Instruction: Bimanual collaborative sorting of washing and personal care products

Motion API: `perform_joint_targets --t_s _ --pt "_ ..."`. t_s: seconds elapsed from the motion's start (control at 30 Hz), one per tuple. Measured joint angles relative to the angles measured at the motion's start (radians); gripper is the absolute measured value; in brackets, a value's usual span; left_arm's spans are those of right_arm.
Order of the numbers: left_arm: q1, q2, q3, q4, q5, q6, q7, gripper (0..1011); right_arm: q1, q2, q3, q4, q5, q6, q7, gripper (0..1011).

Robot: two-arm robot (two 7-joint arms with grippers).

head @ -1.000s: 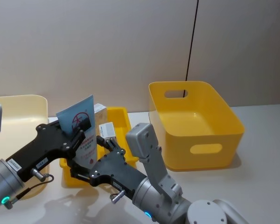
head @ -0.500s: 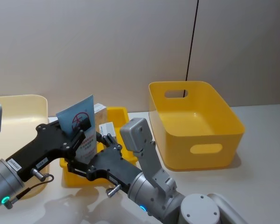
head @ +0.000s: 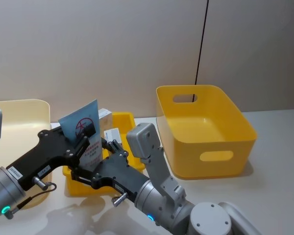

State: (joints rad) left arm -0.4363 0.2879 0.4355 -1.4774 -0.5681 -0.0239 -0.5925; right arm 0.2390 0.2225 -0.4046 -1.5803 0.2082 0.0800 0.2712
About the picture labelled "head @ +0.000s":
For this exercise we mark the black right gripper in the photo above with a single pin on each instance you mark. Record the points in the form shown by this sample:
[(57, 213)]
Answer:
[(120, 171)]

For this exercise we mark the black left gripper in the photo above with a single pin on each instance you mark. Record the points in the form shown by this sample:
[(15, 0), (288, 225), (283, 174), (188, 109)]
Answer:
[(46, 151)]

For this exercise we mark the blue and white packet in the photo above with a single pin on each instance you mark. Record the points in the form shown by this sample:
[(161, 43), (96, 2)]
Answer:
[(73, 120)]

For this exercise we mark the cream and white small box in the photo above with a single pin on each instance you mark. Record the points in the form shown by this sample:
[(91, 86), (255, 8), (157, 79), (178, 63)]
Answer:
[(105, 120)]

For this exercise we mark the white box with blue print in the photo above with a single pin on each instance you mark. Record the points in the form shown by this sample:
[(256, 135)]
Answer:
[(114, 134)]

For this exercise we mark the small yellow plastic bin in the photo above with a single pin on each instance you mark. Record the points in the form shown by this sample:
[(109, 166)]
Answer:
[(122, 122)]

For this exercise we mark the cream plastic tray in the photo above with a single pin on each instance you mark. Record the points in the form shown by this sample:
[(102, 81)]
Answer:
[(19, 122)]

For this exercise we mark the large yellow plastic bin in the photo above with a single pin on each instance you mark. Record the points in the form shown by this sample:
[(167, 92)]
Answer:
[(210, 132)]

